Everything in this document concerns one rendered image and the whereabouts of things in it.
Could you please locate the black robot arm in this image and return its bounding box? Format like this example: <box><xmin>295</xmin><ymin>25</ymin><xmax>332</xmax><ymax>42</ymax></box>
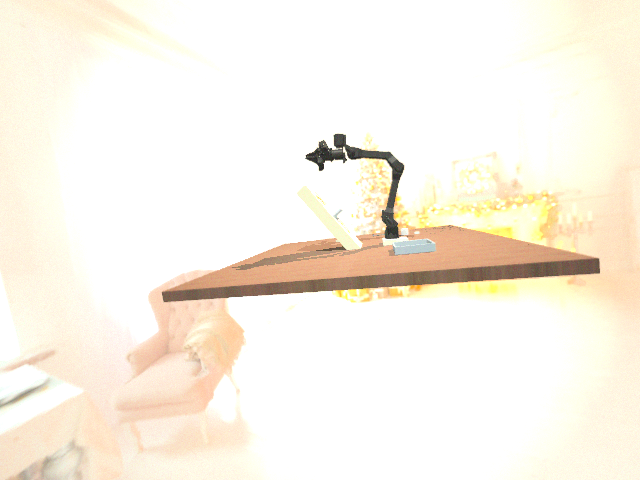
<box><xmin>318</xmin><ymin>133</ymin><xmax>405</xmax><ymax>239</ymax></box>

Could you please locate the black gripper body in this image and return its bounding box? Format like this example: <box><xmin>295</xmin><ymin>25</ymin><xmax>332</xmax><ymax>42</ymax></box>
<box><xmin>318</xmin><ymin>148</ymin><xmax>334</xmax><ymax>171</ymax></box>

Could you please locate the pale yellow flat panel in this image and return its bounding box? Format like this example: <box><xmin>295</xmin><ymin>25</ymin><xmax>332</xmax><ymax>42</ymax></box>
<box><xmin>296</xmin><ymin>186</ymin><xmax>362</xmax><ymax>250</ymax></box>

